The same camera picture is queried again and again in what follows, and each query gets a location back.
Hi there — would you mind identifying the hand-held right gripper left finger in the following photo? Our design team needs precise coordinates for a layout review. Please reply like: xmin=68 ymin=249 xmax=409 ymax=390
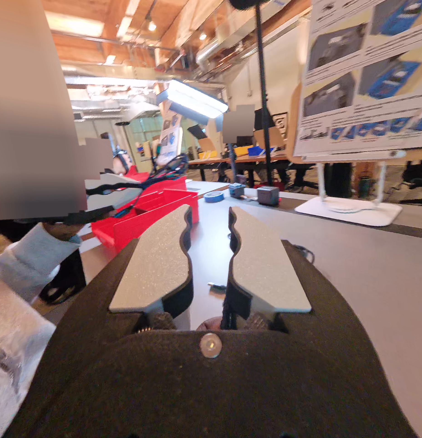
xmin=108 ymin=204 xmax=194 ymax=319

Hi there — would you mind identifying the wooden office desk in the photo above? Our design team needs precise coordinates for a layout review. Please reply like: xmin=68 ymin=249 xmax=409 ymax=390
xmin=188 ymin=154 xmax=291 ymax=183

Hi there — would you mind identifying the blue braided cable bundle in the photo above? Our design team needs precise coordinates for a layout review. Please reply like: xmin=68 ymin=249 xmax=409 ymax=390
xmin=112 ymin=153 xmax=190 ymax=219

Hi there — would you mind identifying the person's left forearm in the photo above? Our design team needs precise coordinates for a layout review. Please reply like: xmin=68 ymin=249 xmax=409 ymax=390
xmin=0 ymin=223 xmax=83 ymax=303

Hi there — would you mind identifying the person's left hand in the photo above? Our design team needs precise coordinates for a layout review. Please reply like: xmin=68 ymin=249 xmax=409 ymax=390
xmin=43 ymin=222 xmax=83 ymax=241

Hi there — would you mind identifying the instruction poster board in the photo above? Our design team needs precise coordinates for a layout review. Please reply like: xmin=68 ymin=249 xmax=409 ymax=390
xmin=293 ymin=0 xmax=422 ymax=159

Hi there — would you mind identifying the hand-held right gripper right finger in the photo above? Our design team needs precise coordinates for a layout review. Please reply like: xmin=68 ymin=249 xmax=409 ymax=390
xmin=225 ymin=206 xmax=313 ymax=330

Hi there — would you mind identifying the red plastic bin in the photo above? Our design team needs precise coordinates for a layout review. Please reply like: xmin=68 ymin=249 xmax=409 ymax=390
xmin=91 ymin=175 xmax=200 ymax=256

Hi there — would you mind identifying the small grey cube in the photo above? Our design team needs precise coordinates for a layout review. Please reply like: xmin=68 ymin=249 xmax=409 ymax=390
xmin=257 ymin=185 xmax=280 ymax=207

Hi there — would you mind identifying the black light stand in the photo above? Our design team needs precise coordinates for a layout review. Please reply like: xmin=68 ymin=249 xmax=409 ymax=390
xmin=228 ymin=0 xmax=276 ymax=188

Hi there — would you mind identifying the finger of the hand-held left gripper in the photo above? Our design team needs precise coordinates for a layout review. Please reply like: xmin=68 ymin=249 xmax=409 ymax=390
xmin=85 ymin=173 xmax=144 ymax=191
xmin=85 ymin=189 xmax=142 ymax=211

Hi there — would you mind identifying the white poster stand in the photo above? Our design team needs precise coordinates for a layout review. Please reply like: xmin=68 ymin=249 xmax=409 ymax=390
xmin=294 ymin=151 xmax=407 ymax=227

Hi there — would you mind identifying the studio light panel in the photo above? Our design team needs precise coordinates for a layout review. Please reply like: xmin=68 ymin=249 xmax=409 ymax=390
xmin=156 ymin=79 xmax=229 ymax=126

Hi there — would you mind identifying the green water bottle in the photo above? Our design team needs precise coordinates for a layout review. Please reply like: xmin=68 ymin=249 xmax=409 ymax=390
xmin=359 ymin=176 xmax=375 ymax=200

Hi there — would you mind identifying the small instruction poster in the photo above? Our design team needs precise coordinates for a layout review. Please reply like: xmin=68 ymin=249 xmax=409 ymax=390
xmin=157 ymin=115 xmax=184 ymax=165

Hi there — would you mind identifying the person's torso grey hoodie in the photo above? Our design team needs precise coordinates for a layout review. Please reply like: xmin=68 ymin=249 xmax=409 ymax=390
xmin=0 ymin=279 xmax=58 ymax=438

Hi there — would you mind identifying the person's right hand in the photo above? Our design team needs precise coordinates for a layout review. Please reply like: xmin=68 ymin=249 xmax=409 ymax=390
xmin=197 ymin=316 xmax=229 ymax=331

